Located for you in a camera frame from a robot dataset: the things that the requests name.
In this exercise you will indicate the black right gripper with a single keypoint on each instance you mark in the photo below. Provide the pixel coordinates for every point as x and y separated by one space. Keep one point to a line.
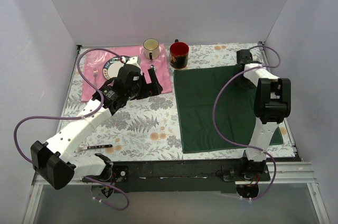
244 56

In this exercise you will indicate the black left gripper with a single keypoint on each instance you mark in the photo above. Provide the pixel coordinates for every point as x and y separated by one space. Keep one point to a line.
147 90

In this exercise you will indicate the dark green cloth napkin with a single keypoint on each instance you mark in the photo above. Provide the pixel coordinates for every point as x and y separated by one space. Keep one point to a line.
212 119

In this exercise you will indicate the black handled fork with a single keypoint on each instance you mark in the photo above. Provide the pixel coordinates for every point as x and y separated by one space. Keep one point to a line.
85 148

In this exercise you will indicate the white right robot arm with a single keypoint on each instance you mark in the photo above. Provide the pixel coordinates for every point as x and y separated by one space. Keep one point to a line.
272 104

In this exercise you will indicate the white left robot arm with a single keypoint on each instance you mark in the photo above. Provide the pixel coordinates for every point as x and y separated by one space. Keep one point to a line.
53 159

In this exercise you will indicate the cream enamel mug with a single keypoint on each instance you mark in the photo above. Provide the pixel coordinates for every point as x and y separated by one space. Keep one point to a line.
151 49

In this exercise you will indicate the dark mug red interior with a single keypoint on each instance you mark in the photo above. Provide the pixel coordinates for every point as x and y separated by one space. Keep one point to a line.
179 52

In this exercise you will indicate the floral tablecloth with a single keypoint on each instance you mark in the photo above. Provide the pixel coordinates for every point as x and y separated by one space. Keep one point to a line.
148 129

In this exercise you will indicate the white plate green rim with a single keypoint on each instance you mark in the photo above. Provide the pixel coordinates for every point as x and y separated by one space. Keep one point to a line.
112 67

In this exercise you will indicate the silver fork on placemat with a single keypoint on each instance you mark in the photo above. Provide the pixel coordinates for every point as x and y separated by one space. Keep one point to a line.
95 74

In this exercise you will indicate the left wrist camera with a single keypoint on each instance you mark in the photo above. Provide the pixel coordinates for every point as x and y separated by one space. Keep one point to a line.
135 61

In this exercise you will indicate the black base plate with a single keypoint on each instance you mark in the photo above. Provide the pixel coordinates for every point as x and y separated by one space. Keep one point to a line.
193 175

